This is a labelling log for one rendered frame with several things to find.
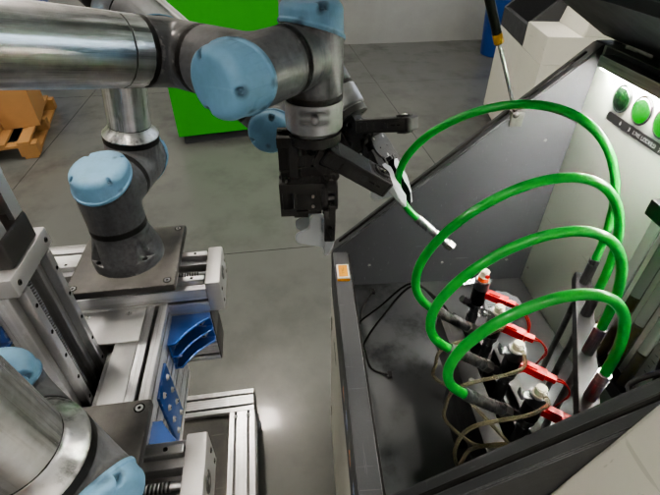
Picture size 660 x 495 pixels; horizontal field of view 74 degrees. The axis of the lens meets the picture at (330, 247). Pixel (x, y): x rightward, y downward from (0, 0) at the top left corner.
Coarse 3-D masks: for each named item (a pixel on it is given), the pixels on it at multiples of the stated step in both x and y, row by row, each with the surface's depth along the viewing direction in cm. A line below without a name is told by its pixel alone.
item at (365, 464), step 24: (336, 288) 104; (336, 312) 107; (336, 336) 111; (360, 336) 92; (360, 360) 87; (360, 384) 83; (360, 408) 79; (360, 432) 75; (360, 456) 72; (360, 480) 69
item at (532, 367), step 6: (522, 360) 69; (528, 360) 69; (528, 366) 68; (534, 366) 68; (540, 366) 68; (528, 372) 69; (534, 372) 68; (540, 372) 68; (546, 372) 68; (540, 378) 68; (546, 378) 68; (552, 378) 67
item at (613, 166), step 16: (464, 112) 72; (480, 112) 70; (560, 112) 67; (576, 112) 66; (432, 128) 75; (592, 128) 66; (416, 144) 77; (608, 144) 67; (400, 160) 81; (608, 160) 69; (400, 176) 82; (608, 208) 73; (608, 224) 74; (592, 256) 79
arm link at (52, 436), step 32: (0, 384) 32; (0, 416) 32; (32, 416) 35; (64, 416) 40; (0, 448) 32; (32, 448) 35; (64, 448) 38; (96, 448) 41; (0, 480) 34; (32, 480) 36; (64, 480) 37; (96, 480) 39; (128, 480) 42
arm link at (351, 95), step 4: (344, 84) 81; (348, 84) 81; (352, 84) 82; (344, 88) 81; (348, 88) 81; (352, 88) 82; (356, 88) 82; (344, 92) 81; (348, 92) 81; (352, 92) 81; (356, 92) 82; (344, 96) 81; (348, 96) 81; (352, 96) 81; (356, 96) 82; (360, 96) 83; (344, 100) 81; (348, 100) 81; (352, 100) 81; (356, 100) 82; (360, 100) 83; (344, 104) 81; (348, 104) 81; (352, 104) 82; (344, 108) 82
